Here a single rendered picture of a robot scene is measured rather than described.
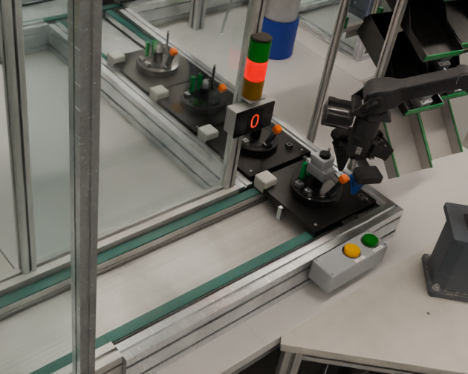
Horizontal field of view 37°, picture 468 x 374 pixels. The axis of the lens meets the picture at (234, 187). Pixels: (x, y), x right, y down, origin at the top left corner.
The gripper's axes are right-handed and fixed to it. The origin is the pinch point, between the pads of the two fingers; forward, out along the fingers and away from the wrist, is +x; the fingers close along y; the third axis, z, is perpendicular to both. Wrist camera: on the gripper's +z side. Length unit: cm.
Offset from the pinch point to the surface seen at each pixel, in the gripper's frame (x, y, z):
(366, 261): 19.7, -12.0, 5.4
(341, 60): 33, 103, 47
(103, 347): 18, -30, -61
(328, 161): 6.9, 11.9, 0.6
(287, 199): 18.2, 10.1, -8.8
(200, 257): 23.1, -3.0, -34.9
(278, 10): 14, 106, 17
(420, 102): -6.8, 17.9, 25.5
